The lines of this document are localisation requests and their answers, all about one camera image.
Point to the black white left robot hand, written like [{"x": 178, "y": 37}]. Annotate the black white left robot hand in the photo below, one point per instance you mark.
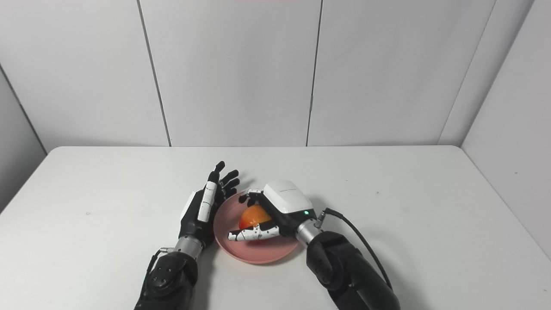
[{"x": 191, "y": 219}]

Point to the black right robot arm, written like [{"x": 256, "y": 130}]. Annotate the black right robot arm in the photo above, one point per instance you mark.
[{"x": 348, "y": 275}]

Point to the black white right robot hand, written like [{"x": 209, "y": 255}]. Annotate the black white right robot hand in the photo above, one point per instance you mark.
[{"x": 286, "y": 200}]

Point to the pink round plate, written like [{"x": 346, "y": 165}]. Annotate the pink round plate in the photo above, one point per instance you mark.
[{"x": 262, "y": 252}]

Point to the red yellow pomegranate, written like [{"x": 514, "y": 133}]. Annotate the red yellow pomegranate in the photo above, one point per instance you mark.
[{"x": 254, "y": 215}]

